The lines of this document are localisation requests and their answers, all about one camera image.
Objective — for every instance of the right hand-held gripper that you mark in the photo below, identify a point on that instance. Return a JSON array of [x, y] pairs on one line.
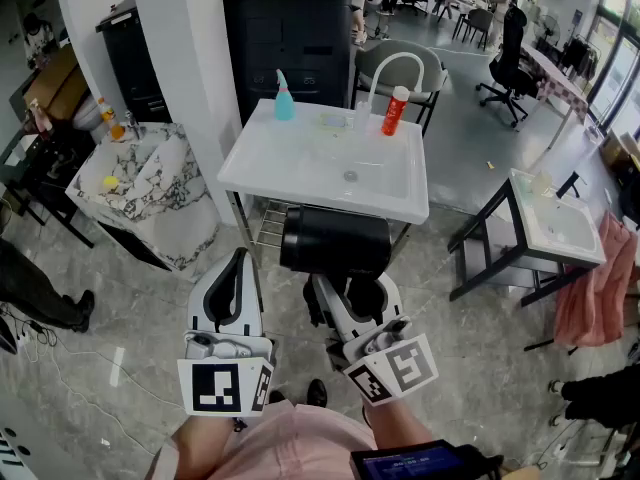
[[400, 368]]

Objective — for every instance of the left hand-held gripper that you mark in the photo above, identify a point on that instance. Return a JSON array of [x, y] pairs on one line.
[[220, 388]]

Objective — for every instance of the black hair dryer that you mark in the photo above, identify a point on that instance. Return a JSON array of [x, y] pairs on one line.
[[335, 238]]

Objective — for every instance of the white rectangular sink basin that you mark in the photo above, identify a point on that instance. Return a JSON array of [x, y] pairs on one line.
[[300, 163]]

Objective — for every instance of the person's right forearm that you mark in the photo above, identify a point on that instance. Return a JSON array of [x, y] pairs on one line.
[[400, 423]]

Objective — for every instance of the person's left forearm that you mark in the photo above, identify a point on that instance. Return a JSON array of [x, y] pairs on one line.
[[205, 443]]

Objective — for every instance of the person's black shoe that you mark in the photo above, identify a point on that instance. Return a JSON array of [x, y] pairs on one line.
[[316, 393], [276, 396]]

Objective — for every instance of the metal drain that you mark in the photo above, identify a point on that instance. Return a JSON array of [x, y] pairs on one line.
[[351, 175]]

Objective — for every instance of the person's pink garment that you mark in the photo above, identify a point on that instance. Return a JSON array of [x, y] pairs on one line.
[[295, 448]]

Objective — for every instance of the black tablet device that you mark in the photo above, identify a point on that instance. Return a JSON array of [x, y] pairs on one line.
[[415, 463]]

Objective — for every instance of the yellow ball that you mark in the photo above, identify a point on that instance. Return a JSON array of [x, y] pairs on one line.
[[110, 183]]

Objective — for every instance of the pale green soap dish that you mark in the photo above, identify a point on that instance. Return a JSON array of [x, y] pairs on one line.
[[334, 121]]

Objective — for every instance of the pale blue soap bar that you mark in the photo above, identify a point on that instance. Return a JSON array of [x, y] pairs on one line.
[[334, 120]]

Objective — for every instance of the orange-red bottle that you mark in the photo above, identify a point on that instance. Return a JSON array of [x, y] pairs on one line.
[[392, 115]]

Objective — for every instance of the chrome faucet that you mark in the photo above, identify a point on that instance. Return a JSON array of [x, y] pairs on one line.
[[132, 124]]

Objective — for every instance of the teal spray bottle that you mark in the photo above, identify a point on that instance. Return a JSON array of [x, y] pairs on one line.
[[284, 105]]

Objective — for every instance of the orange drink bottle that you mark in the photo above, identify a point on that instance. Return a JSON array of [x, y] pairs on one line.
[[112, 123]]

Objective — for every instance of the small white sink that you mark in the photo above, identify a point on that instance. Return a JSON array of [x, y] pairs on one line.
[[565, 228]]

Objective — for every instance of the black side table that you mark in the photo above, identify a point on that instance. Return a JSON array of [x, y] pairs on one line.
[[55, 168]]

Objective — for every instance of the pink towel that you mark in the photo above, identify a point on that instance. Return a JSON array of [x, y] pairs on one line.
[[595, 298]]

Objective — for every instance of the grey shell chair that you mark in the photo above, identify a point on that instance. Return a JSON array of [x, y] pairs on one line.
[[400, 73]]

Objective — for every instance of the white slotted panel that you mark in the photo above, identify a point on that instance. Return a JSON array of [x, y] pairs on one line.
[[30, 448]]

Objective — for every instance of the white gooseneck faucet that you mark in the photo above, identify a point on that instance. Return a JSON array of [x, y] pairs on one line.
[[387, 60]]

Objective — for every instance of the small black cabinet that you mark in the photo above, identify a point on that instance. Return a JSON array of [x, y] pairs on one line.
[[135, 63]]

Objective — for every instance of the pink spray bottle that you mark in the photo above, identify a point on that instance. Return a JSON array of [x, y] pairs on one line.
[[42, 120]]

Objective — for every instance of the large black cabinet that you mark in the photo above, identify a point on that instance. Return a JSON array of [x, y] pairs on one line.
[[290, 43]]

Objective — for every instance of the cardboard box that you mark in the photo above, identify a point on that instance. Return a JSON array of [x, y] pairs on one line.
[[57, 85]]

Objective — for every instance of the black office chair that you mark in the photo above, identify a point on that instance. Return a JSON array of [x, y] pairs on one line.
[[510, 58]]

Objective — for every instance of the checked tablecloth table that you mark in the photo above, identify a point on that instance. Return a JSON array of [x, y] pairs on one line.
[[555, 85]]

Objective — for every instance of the black standing fan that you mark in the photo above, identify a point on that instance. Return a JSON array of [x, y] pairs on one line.
[[549, 30]]

